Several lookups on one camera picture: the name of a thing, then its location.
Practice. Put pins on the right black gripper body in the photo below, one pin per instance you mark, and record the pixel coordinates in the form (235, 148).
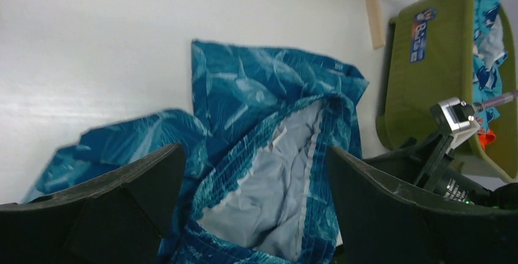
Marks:
(422, 164)

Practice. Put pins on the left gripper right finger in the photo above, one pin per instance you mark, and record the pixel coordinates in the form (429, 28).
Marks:
(383, 219)

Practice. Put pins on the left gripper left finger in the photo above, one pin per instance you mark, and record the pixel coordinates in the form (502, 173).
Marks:
(118, 217)

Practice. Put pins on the orange shorts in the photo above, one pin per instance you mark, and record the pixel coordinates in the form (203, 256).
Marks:
(486, 137)

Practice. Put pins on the teal shark print shorts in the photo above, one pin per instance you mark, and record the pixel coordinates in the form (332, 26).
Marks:
(255, 188)

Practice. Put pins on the light blue shark shorts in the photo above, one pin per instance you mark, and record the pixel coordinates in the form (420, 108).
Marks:
(489, 52)

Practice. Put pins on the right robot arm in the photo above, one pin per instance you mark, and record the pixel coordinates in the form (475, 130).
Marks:
(463, 189)

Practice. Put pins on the green plastic basket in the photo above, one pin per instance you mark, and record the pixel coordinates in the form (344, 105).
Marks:
(432, 61)

